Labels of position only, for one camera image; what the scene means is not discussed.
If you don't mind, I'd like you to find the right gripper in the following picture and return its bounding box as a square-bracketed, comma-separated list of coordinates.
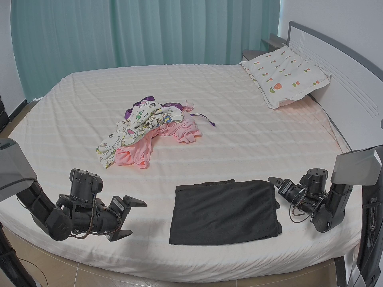
[268, 177, 306, 207]

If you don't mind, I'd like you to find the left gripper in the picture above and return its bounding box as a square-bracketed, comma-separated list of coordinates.
[75, 196, 147, 241]

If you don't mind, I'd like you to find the black T-shirt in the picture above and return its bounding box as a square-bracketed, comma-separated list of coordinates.
[169, 179, 283, 246]

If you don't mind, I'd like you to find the pile of clothes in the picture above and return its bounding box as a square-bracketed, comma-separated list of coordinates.
[96, 96, 216, 170]

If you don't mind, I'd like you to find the bed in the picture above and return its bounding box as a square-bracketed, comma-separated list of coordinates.
[0, 20, 383, 287]

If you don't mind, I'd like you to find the white printed pillow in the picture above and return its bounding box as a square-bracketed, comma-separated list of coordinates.
[239, 45, 332, 110]

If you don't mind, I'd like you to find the grey bedside table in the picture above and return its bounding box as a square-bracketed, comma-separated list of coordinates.
[242, 33, 288, 62]

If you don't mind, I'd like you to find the blue-green curtain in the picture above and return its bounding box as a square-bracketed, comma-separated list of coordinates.
[10, 0, 117, 101]
[114, 0, 282, 66]

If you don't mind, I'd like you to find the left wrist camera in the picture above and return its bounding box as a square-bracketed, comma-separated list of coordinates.
[90, 175, 104, 194]

